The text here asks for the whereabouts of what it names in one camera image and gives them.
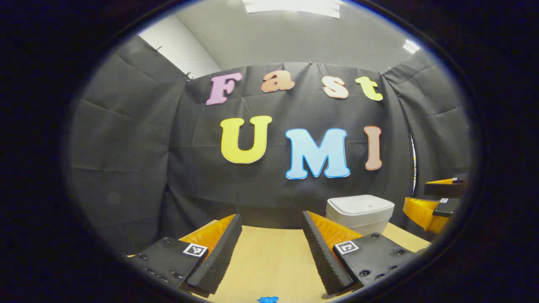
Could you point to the small ceiling light panel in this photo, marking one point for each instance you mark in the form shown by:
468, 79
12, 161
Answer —
411, 46

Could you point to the white desktop garbage bin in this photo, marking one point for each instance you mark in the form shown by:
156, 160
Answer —
362, 208

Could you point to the black backdrop cloth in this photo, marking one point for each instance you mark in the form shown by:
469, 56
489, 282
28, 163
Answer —
189, 168

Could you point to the wooden desktop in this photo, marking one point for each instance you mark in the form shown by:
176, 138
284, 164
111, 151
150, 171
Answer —
269, 261

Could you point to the blue paper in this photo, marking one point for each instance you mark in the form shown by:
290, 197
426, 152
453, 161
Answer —
268, 300

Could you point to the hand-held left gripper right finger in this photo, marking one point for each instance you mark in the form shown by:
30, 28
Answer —
322, 256

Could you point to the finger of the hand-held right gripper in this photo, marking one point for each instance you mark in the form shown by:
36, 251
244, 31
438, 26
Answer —
446, 189
425, 212

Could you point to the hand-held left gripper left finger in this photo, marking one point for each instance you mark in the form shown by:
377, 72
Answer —
221, 256

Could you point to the large ceiling light panel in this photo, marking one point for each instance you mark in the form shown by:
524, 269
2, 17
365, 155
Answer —
294, 6

